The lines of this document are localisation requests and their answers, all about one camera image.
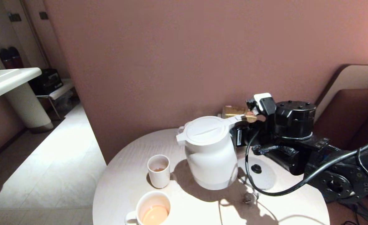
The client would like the white electric kettle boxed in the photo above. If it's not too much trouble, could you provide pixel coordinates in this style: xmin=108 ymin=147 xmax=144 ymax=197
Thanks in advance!
xmin=176 ymin=114 xmax=246 ymax=191

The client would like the gold foil packet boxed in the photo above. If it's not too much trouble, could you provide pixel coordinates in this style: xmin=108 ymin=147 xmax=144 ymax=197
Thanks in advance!
xmin=222 ymin=106 xmax=258 ymax=123

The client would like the round grey kettle base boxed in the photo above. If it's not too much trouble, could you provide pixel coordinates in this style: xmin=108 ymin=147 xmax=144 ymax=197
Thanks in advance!
xmin=237 ymin=155 xmax=277 ymax=190

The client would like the white kettle power plug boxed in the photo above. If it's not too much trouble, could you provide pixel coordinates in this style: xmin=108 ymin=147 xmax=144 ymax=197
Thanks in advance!
xmin=242 ymin=191 xmax=260 ymax=204

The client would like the large white ribbed mug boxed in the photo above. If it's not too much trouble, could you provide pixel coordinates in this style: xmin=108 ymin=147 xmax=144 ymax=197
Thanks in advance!
xmin=125 ymin=191 xmax=172 ymax=225

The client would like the beige brown-edged panel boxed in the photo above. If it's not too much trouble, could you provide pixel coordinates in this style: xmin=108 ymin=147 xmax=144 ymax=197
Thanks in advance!
xmin=315 ymin=65 xmax=368 ymax=123

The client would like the grey cloth bag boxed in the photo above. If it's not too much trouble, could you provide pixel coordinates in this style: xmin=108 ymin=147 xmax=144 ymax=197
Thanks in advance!
xmin=340 ymin=198 xmax=368 ymax=224

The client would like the white metal-legged shelf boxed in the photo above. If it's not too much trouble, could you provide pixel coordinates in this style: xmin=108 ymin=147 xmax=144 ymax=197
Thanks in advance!
xmin=37 ymin=79 xmax=76 ymax=122

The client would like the black box appliance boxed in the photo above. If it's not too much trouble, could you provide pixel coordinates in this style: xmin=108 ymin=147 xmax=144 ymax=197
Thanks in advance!
xmin=29 ymin=69 xmax=64 ymax=96

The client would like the dark bottle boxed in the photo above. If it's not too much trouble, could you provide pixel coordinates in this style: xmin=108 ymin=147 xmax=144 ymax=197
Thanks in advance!
xmin=0 ymin=49 xmax=14 ymax=70
xmin=9 ymin=47 xmax=24 ymax=69

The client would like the white sink basin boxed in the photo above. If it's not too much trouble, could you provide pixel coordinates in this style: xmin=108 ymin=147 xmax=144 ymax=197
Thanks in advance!
xmin=0 ymin=68 xmax=43 ymax=105

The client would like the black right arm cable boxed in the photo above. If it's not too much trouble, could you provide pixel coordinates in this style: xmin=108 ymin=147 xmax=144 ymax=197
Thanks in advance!
xmin=245 ymin=130 xmax=368 ymax=197

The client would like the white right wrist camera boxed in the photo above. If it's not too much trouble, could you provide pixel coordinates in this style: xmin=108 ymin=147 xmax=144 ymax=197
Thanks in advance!
xmin=246 ymin=93 xmax=277 ymax=118

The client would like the tall white handleless cup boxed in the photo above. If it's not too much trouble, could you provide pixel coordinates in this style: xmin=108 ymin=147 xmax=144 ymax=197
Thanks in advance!
xmin=147 ymin=154 xmax=171 ymax=189

